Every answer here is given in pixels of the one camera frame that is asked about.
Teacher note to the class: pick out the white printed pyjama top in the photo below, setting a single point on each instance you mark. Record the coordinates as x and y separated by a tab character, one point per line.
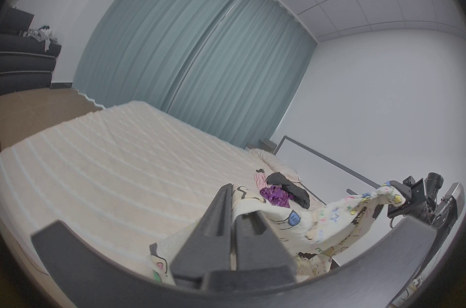
316	222

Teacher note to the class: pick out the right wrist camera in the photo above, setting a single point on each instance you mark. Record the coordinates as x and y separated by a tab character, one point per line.
408	181

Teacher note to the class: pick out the pale pink pillow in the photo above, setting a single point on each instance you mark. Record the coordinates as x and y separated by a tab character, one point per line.
280	168

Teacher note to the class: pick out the purple satin garment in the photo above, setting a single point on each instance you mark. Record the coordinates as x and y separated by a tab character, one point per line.
275	196

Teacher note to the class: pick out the black garment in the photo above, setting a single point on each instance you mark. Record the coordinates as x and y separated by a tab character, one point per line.
295	192

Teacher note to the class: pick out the grey bedside table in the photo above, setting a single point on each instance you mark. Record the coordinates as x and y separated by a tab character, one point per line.
262	145

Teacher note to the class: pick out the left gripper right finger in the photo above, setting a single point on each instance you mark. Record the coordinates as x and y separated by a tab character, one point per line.
258	248

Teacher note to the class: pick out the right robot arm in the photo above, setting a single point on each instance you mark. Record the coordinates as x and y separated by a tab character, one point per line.
453	197

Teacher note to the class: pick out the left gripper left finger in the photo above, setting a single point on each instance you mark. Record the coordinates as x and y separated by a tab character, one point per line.
211	233

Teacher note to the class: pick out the bed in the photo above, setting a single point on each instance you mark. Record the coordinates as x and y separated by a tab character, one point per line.
109	161

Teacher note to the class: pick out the pile of clothes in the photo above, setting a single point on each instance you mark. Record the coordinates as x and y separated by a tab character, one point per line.
43	35

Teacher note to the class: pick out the pink garment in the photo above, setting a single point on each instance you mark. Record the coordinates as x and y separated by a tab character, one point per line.
260	181

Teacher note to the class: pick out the dark grey chest of drawers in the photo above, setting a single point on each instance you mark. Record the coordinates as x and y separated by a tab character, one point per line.
25	62

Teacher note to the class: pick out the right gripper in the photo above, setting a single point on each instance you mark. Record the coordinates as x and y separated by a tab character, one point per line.
418	192

